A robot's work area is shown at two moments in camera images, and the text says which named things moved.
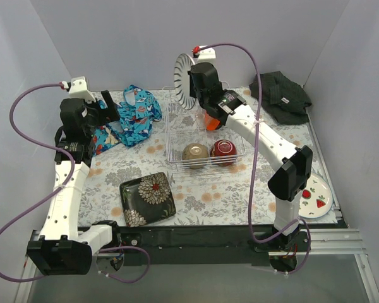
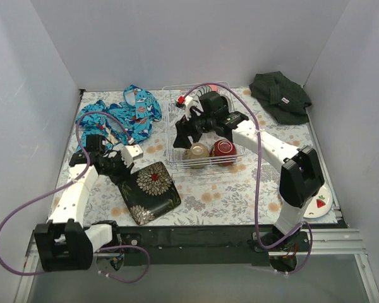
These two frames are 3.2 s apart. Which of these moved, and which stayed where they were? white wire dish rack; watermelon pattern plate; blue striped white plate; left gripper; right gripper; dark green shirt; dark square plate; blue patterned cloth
Moved: blue striped white plate; left gripper; right gripper; dark square plate
Stayed: watermelon pattern plate; blue patterned cloth; dark green shirt; white wire dish rack
